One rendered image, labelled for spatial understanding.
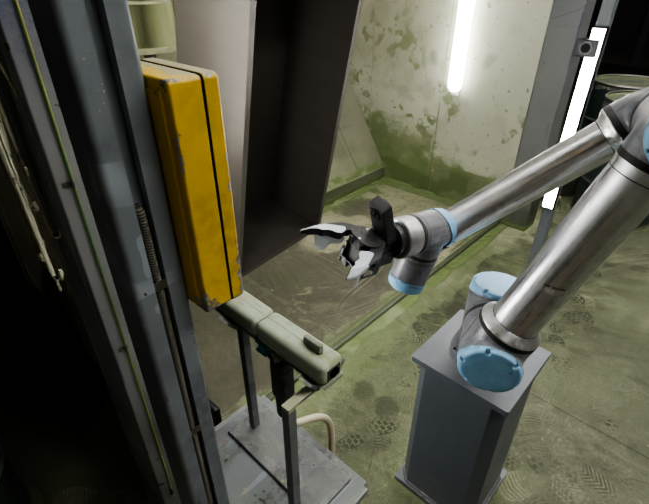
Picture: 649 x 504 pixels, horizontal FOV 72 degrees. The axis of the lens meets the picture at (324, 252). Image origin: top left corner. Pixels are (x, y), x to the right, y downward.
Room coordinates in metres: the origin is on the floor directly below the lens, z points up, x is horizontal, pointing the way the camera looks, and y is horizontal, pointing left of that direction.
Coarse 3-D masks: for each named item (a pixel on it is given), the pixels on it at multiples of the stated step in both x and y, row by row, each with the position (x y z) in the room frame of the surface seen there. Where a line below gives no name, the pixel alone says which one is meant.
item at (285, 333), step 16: (224, 304) 0.61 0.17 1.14; (240, 304) 0.60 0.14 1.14; (256, 304) 0.60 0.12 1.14; (240, 320) 0.58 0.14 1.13; (256, 320) 0.57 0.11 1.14; (272, 320) 0.56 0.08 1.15; (288, 320) 0.56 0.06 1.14; (256, 336) 0.57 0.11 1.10; (272, 336) 0.53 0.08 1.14; (288, 336) 0.52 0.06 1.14; (304, 336) 0.51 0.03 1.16; (272, 352) 0.53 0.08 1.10; (288, 352) 0.50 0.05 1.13; (304, 352) 0.49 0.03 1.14; (320, 352) 0.48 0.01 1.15; (336, 352) 0.49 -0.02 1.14; (272, 368) 0.54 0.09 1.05; (288, 368) 0.54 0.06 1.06; (304, 368) 0.48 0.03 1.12; (320, 368) 0.46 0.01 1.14; (272, 384) 0.55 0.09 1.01; (288, 384) 0.54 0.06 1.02; (320, 384) 0.46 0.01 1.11
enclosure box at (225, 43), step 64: (192, 0) 1.64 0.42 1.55; (256, 0) 2.01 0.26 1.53; (320, 0) 2.08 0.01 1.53; (192, 64) 1.67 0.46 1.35; (256, 64) 2.06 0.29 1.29; (320, 64) 2.09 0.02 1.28; (256, 128) 2.12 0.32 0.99; (320, 128) 2.09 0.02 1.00; (256, 192) 2.19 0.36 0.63; (320, 192) 2.10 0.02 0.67; (256, 256) 1.81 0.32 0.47
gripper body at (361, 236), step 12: (360, 228) 0.79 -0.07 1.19; (372, 228) 0.80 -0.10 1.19; (396, 228) 0.81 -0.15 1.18; (348, 240) 0.78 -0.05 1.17; (360, 240) 0.75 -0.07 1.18; (372, 240) 0.76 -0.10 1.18; (384, 240) 0.78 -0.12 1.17; (396, 240) 0.81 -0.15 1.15; (348, 252) 0.77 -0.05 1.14; (384, 252) 0.76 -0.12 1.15; (396, 252) 0.80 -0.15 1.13; (348, 264) 0.77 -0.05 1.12; (384, 264) 0.80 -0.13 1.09; (360, 276) 0.74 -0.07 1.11
